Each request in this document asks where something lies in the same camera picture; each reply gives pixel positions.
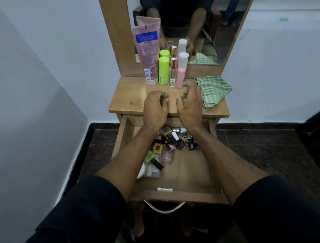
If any green striped cloth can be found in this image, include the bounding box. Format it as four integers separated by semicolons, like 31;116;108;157
194;76;233;109

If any pink cosmetic lotion tube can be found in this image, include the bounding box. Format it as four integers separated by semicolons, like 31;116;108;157
131;22;161;85

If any person's left foot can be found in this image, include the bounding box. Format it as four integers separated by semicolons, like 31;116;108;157
131;201;145;237

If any pink spray bottle white cap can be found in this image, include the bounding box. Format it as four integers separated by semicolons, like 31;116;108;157
176;52;189;88

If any person's black sleeve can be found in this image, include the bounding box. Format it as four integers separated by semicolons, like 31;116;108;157
25;175;127;243
232;175;320;243

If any pink perfume bottle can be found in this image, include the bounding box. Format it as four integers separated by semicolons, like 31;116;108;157
161;150;176;165

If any lime green bottle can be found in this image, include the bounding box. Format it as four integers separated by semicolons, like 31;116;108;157
158;56;170;85

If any person's right hand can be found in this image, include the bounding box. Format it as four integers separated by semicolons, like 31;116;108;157
176;80;204;131

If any clear plastic compartment box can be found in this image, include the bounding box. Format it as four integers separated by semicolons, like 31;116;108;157
144;160;161;179

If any slim clear perfume bottle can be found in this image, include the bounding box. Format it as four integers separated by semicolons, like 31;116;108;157
169;57;178;87

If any person's black right sleeve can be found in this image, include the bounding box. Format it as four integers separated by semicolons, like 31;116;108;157
232;175;320;243

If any green square polish bottle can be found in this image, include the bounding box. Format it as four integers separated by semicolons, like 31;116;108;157
144;150;165;171

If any person's left forearm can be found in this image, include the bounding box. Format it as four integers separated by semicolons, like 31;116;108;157
96;124;165;201

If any dressing table mirror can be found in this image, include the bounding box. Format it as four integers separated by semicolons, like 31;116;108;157
126;0;252;66

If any person's black left sleeve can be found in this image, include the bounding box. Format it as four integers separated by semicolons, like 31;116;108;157
25;175;127;243

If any person's left hand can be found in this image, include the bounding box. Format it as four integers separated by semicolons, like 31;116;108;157
143;90;169;131

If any wooden dressing table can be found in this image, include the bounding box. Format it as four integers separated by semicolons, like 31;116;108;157
99;0;254;131

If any maroon polish bottle black cap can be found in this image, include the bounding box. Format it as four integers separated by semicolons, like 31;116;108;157
161;136;176;154

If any wooden drawer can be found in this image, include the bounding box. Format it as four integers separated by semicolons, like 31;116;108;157
111;114;229;205

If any person's right forearm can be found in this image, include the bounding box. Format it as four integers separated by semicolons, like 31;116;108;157
190;125;268;205

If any white nail polish remover jar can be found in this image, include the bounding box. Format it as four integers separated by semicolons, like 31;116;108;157
137;162;146;180

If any pile of nail polish bottles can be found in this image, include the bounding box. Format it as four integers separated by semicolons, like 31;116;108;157
157;126;200;152

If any white-capped dark polish bottle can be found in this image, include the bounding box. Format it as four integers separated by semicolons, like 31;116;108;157
168;131;186;150

